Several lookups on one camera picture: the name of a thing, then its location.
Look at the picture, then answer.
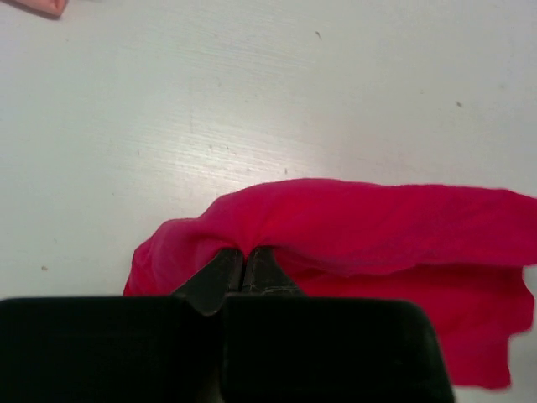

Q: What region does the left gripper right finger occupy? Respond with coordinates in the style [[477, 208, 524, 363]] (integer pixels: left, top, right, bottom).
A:
[[221, 248, 455, 402]]

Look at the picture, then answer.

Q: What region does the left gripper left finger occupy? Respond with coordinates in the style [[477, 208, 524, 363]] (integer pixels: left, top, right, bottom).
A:
[[1, 249, 243, 402]]

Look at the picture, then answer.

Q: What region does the red t-shirt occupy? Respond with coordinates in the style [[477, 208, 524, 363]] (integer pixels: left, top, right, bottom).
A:
[[124, 179, 536, 390]]

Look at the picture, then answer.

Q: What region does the folded salmon pink t-shirt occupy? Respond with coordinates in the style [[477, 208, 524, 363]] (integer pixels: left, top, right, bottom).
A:
[[1, 0, 69, 19]]

